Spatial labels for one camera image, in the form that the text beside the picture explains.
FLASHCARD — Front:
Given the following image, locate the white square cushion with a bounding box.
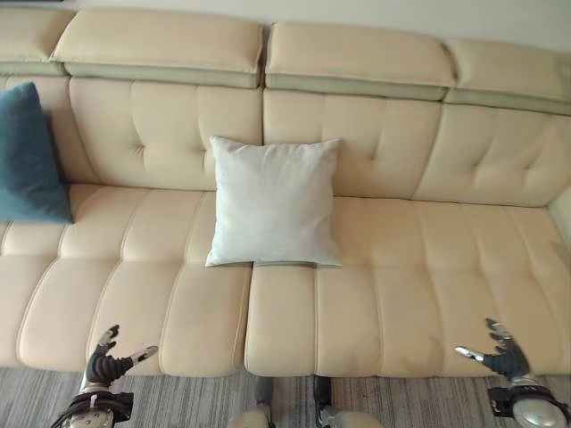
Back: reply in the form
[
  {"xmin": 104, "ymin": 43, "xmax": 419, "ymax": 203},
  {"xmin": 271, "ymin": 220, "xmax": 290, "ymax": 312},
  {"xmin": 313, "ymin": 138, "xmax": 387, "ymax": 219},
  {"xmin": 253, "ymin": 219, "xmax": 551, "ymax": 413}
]
[{"xmin": 204, "ymin": 136, "xmax": 343, "ymax": 269}]

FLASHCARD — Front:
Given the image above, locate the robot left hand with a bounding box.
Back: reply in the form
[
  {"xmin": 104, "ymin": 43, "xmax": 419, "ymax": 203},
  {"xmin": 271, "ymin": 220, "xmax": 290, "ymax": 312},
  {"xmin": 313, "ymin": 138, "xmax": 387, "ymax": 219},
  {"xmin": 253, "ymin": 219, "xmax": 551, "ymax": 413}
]
[{"xmin": 83, "ymin": 324, "xmax": 160, "ymax": 387}]

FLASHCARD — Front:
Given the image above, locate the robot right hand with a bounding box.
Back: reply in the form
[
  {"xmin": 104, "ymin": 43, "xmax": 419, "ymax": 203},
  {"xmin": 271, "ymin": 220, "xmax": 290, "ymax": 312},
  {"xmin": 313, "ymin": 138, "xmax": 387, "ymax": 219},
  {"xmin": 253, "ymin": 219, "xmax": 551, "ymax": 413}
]
[{"xmin": 453, "ymin": 317, "xmax": 533, "ymax": 383}]

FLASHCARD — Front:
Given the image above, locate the teal square cushion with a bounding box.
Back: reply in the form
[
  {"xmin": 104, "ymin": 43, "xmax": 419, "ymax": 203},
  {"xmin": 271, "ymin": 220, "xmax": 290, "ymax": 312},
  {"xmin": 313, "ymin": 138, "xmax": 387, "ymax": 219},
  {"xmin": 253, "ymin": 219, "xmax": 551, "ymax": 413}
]
[{"xmin": 0, "ymin": 81, "xmax": 75, "ymax": 225}]

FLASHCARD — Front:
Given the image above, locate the cream leather sofa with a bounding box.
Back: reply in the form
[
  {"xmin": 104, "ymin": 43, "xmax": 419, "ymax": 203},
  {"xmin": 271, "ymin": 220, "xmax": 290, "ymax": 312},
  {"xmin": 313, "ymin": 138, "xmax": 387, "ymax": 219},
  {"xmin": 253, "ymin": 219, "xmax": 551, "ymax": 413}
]
[{"xmin": 0, "ymin": 7, "xmax": 571, "ymax": 379}]

